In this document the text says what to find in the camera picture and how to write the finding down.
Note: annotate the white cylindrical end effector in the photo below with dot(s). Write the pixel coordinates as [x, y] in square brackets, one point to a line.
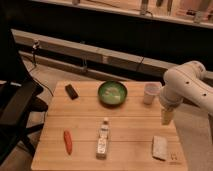
[166, 116]

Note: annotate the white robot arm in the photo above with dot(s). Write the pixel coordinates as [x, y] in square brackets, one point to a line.
[185, 82]

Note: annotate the green ceramic bowl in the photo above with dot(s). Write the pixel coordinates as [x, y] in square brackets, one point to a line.
[112, 93]

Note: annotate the white paper cup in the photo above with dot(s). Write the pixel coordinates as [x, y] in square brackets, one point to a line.
[151, 90]

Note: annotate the beige sponge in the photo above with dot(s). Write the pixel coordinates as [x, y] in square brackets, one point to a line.
[159, 147]

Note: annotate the small clear bottle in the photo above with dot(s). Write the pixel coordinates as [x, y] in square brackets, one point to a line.
[103, 137]

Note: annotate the black rectangular block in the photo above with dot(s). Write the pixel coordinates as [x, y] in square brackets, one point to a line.
[71, 91]

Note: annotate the orange carrot toy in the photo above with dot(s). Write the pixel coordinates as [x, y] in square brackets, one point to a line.
[68, 142]

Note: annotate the black office chair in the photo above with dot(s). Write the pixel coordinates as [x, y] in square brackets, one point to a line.
[18, 95]

